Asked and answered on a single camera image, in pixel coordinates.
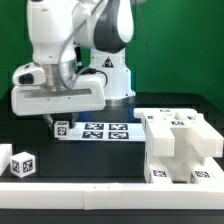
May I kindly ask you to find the white tagged cube front left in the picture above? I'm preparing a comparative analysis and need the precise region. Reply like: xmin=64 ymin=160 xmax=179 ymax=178
xmin=10 ymin=152 xmax=36 ymax=178

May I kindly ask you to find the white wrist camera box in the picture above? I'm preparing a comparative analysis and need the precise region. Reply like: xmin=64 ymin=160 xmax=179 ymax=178
xmin=12 ymin=62 xmax=46 ymax=86

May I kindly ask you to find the white U-shaped boundary frame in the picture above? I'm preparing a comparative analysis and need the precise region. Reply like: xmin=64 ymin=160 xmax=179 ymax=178
xmin=0 ymin=144 xmax=224 ymax=210

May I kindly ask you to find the white sheet with tags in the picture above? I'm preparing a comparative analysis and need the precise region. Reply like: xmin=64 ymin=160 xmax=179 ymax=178
xmin=57 ymin=122 xmax=145 ymax=142

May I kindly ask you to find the small white tagged cube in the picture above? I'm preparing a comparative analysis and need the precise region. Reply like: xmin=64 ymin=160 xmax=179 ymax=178
xmin=54 ymin=121 xmax=70 ymax=138

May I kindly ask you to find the white chair seat piece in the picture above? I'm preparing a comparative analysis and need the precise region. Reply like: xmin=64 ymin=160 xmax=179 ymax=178
xmin=143 ymin=133 xmax=209 ymax=184

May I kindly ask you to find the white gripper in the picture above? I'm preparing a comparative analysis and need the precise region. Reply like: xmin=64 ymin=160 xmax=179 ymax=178
xmin=11 ymin=74 xmax=106 ymax=129

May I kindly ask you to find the long white chair back post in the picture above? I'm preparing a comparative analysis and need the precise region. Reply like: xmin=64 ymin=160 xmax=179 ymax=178
xmin=134 ymin=108 xmax=224 ymax=163

